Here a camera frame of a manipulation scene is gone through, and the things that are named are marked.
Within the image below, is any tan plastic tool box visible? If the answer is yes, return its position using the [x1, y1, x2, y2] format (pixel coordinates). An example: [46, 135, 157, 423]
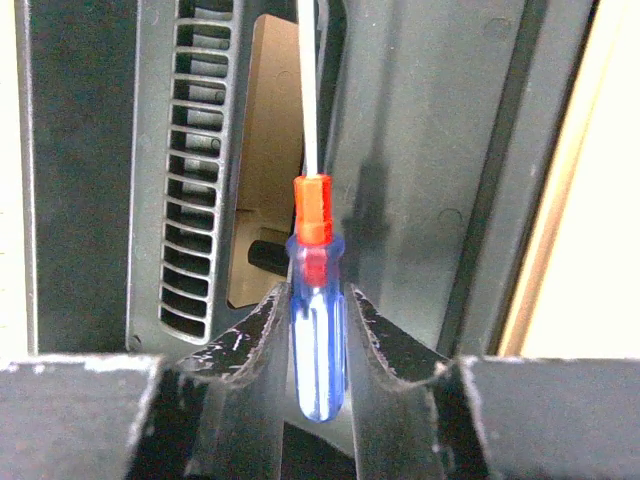
[1, 1, 639, 357]

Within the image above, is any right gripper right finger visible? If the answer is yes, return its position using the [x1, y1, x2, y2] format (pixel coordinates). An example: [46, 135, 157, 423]
[347, 285, 475, 479]

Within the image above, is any red blue screwdriver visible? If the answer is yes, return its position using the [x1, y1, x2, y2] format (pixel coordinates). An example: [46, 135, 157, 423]
[287, 1, 346, 423]

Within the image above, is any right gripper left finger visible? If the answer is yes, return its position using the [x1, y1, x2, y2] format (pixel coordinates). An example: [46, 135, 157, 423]
[177, 282, 290, 479]

